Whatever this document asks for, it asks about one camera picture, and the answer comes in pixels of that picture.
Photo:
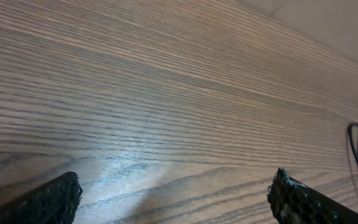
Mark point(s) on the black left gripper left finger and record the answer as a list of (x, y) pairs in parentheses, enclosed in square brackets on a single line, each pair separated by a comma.
[(53, 202)]

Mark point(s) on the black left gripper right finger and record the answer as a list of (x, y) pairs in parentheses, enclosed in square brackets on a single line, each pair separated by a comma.
[(293, 202)]

